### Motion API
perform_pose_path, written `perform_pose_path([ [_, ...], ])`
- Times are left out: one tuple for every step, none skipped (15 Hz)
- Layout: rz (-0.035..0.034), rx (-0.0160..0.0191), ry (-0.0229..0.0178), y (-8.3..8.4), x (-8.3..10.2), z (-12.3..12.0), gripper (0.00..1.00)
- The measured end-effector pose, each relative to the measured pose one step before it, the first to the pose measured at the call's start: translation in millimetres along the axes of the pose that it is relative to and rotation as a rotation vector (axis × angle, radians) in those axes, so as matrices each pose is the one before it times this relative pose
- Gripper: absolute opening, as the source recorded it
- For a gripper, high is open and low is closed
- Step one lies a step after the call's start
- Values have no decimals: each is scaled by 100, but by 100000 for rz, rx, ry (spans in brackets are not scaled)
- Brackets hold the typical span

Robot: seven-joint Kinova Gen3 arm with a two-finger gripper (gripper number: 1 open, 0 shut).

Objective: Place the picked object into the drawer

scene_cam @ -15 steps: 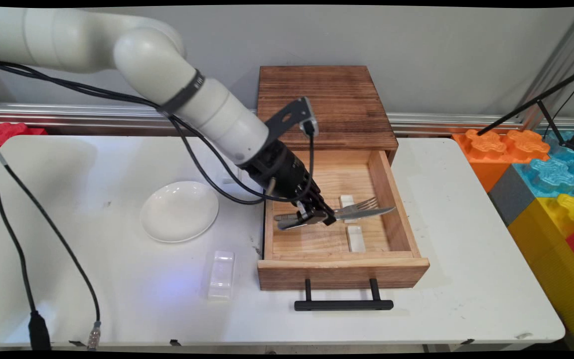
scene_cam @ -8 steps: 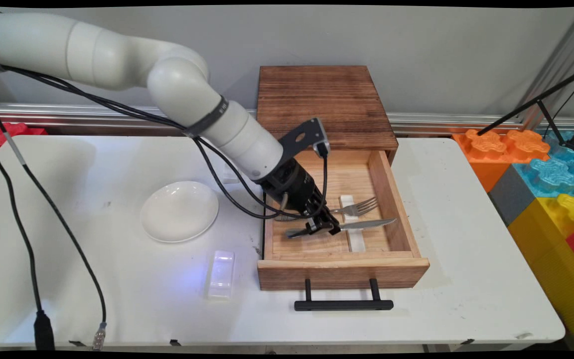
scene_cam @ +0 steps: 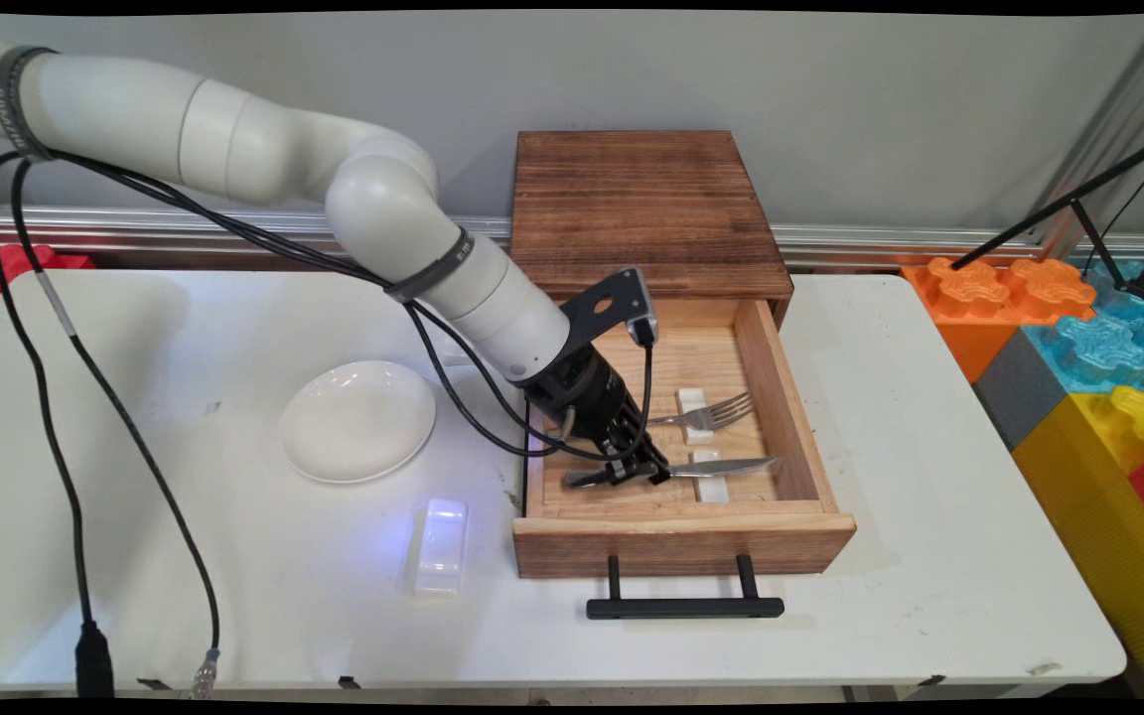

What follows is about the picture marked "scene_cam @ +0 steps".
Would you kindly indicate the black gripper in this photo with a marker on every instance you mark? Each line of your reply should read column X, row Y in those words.
column 587, row 397

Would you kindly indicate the silver table knife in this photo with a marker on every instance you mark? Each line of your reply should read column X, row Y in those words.
column 731, row 465

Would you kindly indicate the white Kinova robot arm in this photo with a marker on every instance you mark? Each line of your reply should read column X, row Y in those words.
column 373, row 199

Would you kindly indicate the white ceramic cutlery rest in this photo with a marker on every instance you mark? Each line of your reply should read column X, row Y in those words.
column 696, row 432
column 712, row 489

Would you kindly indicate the light wooden drawer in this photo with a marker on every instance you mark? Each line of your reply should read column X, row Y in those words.
column 681, row 544

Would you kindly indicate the silver fork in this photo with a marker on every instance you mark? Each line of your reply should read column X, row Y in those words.
column 721, row 410

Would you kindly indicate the clear plastic cutlery rest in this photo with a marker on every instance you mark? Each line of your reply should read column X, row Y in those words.
column 441, row 546

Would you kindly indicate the dark wooden drawer cabinet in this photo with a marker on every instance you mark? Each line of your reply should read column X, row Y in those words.
column 642, row 199

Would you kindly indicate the white round plate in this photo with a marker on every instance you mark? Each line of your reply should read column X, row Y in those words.
column 358, row 422

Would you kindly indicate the orange foam block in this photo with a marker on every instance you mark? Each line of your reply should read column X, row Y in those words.
column 979, row 298

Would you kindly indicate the grey foam block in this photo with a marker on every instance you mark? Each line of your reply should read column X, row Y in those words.
column 1019, row 392

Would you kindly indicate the blue foam block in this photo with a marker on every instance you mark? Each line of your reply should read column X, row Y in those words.
column 1098, row 353

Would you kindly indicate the black tripod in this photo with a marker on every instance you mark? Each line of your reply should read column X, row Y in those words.
column 1069, row 207

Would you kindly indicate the grey curtain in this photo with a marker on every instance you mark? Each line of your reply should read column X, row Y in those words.
column 1128, row 119

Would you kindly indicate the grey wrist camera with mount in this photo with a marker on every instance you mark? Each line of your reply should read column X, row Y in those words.
column 622, row 303

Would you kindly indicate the aluminium rail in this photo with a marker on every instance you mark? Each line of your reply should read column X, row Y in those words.
column 880, row 243

